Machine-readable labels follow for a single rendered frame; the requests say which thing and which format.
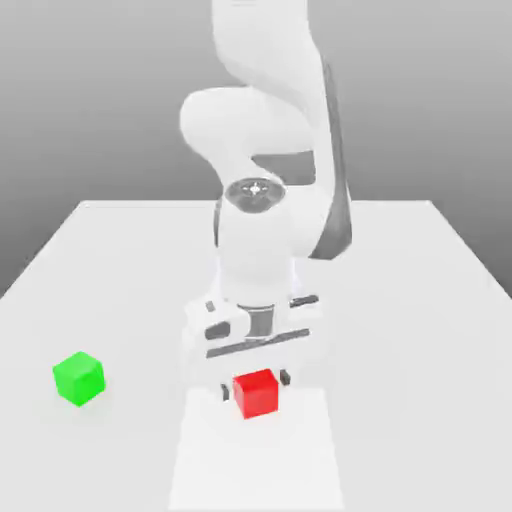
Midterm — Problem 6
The small green cube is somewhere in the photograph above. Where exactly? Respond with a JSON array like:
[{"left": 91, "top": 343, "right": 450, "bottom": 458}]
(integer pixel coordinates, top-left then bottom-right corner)
[{"left": 52, "top": 350, "right": 106, "bottom": 408}]

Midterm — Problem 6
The small red cube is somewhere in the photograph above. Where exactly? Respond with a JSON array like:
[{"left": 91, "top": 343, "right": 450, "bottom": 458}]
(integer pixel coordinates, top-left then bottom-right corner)
[{"left": 232, "top": 368, "right": 280, "bottom": 420}]

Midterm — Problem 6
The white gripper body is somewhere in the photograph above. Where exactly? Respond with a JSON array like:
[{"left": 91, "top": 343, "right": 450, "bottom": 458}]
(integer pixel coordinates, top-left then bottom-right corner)
[{"left": 198, "top": 322, "right": 324, "bottom": 386}]

